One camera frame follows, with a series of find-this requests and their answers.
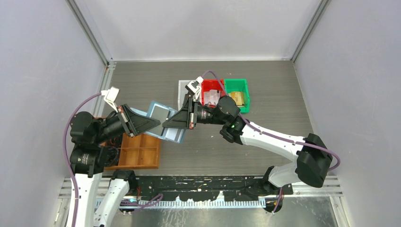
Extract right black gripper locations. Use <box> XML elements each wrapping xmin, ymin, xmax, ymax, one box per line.
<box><xmin>163</xmin><ymin>97</ymin><xmax>227</xmax><ymax>130</ymax></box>

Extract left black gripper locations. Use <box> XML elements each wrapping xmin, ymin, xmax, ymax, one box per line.
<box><xmin>94</xmin><ymin>102</ymin><xmax>161</xmax><ymax>143</ymax></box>

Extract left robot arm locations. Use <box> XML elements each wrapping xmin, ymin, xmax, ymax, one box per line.
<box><xmin>66</xmin><ymin>104</ymin><xmax>161</xmax><ymax>227</ymax></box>

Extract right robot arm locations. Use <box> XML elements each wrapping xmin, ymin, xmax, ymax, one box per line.
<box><xmin>163</xmin><ymin>95</ymin><xmax>333</xmax><ymax>194</ymax></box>

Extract pink white cards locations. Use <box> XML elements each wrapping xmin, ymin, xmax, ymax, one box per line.
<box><xmin>202</xmin><ymin>89</ymin><xmax>220</xmax><ymax>106</ymax></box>

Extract gold cards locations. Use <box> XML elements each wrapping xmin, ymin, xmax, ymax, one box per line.
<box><xmin>228</xmin><ymin>91</ymin><xmax>245</xmax><ymax>107</ymax></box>

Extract orange wooden divider tray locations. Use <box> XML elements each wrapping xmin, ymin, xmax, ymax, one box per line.
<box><xmin>105</xmin><ymin>134</ymin><xmax>161</xmax><ymax>170</ymax></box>

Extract white plastic bin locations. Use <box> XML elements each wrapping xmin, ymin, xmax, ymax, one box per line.
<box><xmin>177</xmin><ymin>80</ymin><xmax>201</xmax><ymax>110</ymax></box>

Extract black coiled bands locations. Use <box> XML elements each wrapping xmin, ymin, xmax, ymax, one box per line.
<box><xmin>105</xmin><ymin>147</ymin><xmax>120</xmax><ymax>167</ymax></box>

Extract red plastic bin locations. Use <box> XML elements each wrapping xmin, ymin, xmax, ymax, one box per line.
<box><xmin>201</xmin><ymin>79</ymin><xmax>224</xmax><ymax>107</ymax></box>

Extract green plastic bin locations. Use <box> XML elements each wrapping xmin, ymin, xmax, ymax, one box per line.
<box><xmin>224</xmin><ymin>79</ymin><xmax>251</xmax><ymax>114</ymax></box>

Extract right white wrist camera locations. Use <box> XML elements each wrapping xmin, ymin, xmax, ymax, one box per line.
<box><xmin>185</xmin><ymin>76</ymin><xmax>204</xmax><ymax>101</ymax></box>

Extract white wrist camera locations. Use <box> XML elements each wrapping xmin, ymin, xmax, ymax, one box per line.
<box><xmin>185</xmin><ymin>76</ymin><xmax>204</xmax><ymax>101</ymax></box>
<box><xmin>101</xmin><ymin>87</ymin><xmax>120</xmax><ymax>113</ymax></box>

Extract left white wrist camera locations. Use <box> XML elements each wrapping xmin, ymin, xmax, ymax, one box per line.
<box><xmin>101</xmin><ymin>87</ymin><xmax>120</xmax><ymax>113</ymax></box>

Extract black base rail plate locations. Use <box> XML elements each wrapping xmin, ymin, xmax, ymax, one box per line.
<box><xmin>107</xmin><ymin>175</ymin><xmax>294</xmax><ymax>202</ymax></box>

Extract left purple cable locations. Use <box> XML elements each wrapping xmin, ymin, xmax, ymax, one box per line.
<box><xmin>63</xmin><ymin>91</ymin><xmax>164</xmax><ymax>227</ymax></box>

